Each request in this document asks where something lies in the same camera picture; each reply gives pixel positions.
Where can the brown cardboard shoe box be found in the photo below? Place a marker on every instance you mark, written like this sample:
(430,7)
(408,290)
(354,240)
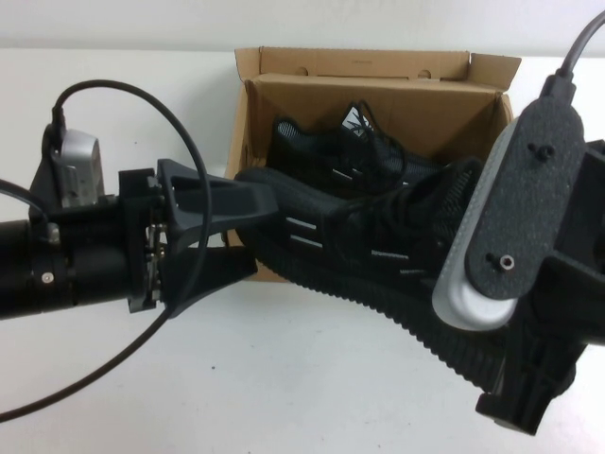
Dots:
(378,61)

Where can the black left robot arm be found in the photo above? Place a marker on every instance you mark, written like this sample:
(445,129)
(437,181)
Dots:
(19,265)

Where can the black knit sneaker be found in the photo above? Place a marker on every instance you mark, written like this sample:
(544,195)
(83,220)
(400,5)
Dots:
(302,142)
(307,208)

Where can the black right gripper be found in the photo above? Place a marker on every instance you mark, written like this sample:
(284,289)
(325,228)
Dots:
(543,369)

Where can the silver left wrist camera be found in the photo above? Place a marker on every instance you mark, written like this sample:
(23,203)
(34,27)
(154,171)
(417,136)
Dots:
(78,165)

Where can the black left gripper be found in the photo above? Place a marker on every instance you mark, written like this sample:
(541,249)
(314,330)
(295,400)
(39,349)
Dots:
(108,255)

